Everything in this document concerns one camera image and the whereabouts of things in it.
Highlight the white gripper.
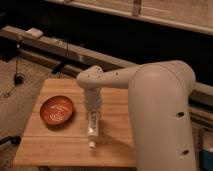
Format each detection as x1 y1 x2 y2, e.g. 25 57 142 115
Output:
84 88 102 124

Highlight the white plastic bottle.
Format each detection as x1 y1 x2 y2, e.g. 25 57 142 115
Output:
87 111 99 148

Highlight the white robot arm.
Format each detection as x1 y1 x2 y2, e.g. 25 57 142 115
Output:
77 60 197 171

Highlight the orange ceramic bowl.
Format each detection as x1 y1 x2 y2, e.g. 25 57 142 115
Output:
40 95 74 125

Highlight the wooden table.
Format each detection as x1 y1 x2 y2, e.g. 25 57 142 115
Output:
14 79 135 167

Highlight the long wooden beam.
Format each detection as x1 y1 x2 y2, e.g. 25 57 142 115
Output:
0 26 213 107

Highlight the black caster wheel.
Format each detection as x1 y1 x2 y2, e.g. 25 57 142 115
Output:
0 136 21 145

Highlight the small white box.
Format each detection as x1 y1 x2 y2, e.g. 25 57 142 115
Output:
26 28 43 38

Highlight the black cable with plug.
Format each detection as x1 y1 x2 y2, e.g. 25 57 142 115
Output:
2 39 26 99

